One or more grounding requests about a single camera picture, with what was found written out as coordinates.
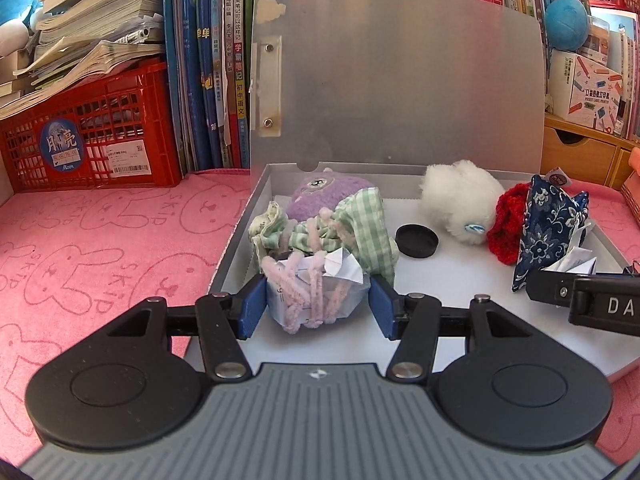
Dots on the wooden drawer organizer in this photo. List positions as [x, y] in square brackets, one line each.
[575, 155]

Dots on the purple plush toy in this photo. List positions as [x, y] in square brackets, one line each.
[315, 200]

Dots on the grey file box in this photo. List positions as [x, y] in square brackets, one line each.
[400, 85]

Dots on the pink house-shaped case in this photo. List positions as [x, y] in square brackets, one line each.
[632, 180]

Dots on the red knitted cloth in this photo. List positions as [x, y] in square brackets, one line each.
[510, 220]

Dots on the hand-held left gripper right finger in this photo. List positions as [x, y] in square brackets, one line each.
[382, 307]

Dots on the white plush toy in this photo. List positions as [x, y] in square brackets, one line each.
[455, 200]

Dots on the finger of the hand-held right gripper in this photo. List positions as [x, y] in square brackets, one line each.
[550, 287]

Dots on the white origami paper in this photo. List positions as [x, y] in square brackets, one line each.
[575, 260]

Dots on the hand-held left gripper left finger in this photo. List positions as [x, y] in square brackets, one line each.
[252, 305]

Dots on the stack of books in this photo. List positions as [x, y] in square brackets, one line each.
[100, 10]

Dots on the red plastic crate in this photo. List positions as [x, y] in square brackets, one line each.
[145, 110]

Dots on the white printed cardboard box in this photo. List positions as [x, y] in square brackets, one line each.
[590, 95]

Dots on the blue floral pouch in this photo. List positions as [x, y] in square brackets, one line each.
[542, 230]

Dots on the row of blue books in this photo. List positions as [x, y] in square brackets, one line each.
[200, 60]

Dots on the black round lid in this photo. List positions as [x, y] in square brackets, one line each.
[417, 240]

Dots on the pink bunny print towel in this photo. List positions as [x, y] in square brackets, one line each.
[100, 260]

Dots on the large blue plush toy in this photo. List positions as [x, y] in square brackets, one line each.
[565, 22]

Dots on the black binder clip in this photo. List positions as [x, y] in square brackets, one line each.
[632, 269]

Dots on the green checked cloth bundle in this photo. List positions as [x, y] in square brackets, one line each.
[370, 230]

